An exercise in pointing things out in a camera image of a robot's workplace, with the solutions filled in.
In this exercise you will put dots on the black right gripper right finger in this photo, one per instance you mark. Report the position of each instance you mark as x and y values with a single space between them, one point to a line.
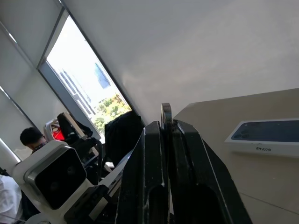
198 168

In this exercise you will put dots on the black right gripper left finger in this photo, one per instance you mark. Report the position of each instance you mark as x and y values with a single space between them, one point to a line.
142 168

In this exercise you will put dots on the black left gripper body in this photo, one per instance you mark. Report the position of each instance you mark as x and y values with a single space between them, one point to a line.
93 200

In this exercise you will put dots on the black cloth bag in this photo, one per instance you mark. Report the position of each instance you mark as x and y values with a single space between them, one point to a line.
121 137

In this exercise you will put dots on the white iPhone box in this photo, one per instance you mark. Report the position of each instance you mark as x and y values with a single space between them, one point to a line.
261 136

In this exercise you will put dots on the red object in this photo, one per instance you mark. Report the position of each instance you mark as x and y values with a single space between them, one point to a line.
58 135

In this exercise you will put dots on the person in white shirt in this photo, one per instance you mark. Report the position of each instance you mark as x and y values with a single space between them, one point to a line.
9 198

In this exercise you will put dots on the person with black hair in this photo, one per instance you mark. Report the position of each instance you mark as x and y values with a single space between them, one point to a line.
31 137

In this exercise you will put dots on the bright window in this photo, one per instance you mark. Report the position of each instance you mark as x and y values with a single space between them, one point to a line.
79 77

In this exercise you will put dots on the white camera module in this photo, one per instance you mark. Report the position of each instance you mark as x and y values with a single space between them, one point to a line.
58 172

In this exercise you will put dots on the black cloth on wooden frame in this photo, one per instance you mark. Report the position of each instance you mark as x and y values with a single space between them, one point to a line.
67 128

